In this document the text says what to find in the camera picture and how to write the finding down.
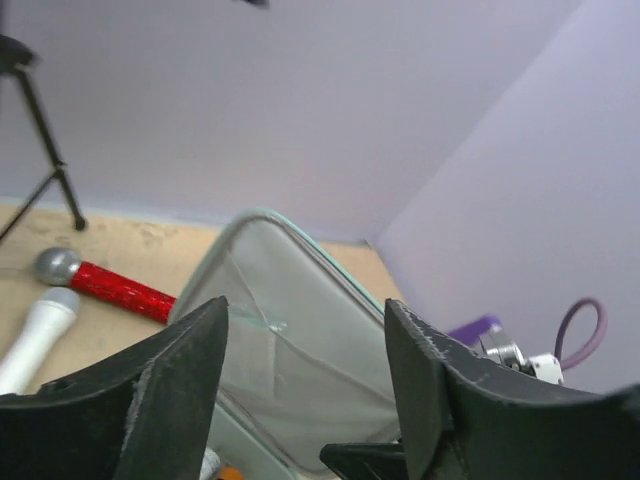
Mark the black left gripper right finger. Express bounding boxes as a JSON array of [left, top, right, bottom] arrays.
[[384, 300, 639, 479]]

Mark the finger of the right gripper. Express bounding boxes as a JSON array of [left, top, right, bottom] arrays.
[[319, 442, 409, 480]]

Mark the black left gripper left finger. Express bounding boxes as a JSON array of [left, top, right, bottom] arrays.
[[1, 297, 228, 480]]

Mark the brown bottle with orange cap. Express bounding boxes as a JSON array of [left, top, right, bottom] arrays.
[[217, 466, 244, 480]]

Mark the mint green medicine kit case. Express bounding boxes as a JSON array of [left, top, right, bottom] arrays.
[[169, 209, 400, 479]]

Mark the purple plastic stand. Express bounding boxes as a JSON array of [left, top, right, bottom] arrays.
[[447, 315, 502, 346]]

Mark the white toy microphone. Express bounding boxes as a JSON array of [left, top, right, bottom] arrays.
[[1, 287, 80, 395]]

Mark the red toy microphone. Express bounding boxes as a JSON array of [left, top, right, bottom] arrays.
[[34, 247, 176, 325]]

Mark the black music stand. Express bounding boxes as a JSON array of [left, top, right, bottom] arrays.
[[1, 35, 88, 241]]

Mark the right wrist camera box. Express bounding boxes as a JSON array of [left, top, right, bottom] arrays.
[[478, 329, 564, 385]]

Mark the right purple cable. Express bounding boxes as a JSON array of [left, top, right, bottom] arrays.
[[554, 297, 609, 372]]

